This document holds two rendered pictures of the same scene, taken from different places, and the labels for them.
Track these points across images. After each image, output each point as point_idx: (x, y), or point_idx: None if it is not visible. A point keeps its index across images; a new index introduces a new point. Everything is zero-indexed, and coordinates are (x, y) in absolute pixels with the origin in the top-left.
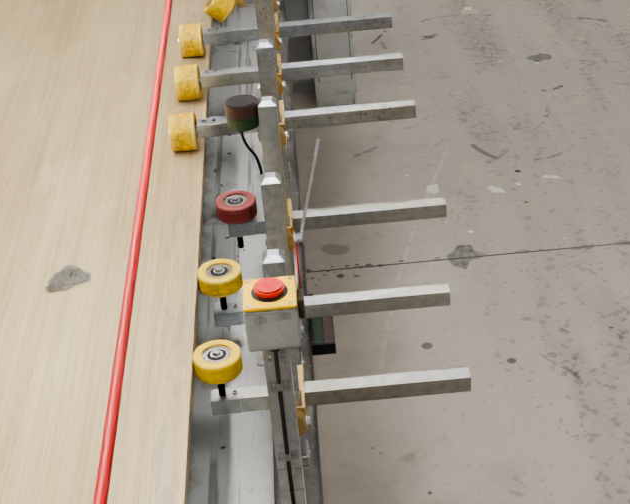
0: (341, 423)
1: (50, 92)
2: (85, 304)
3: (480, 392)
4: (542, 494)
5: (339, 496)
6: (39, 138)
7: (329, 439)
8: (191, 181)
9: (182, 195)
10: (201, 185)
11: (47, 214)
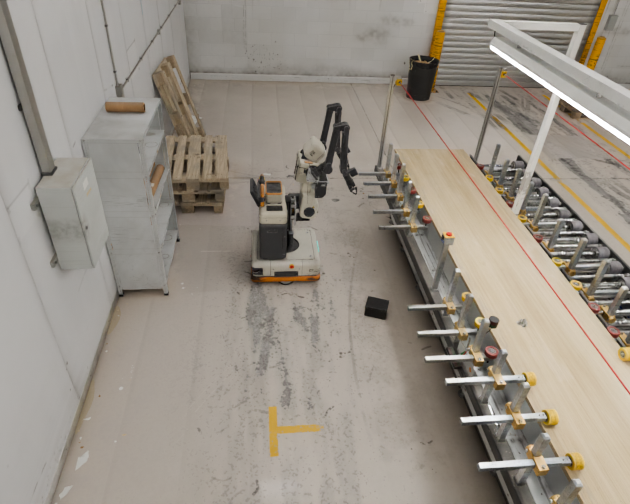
0: (451, 486)
1: (617, 435)
2: (511, 314)
3: (398, 502)
4: (373, 446)
5: (442, 449)
6: (590, 397)
7: (453, 478)
8: (512, 363)
9: (511, 356)
10: (508, 361)
11: (550, 351)
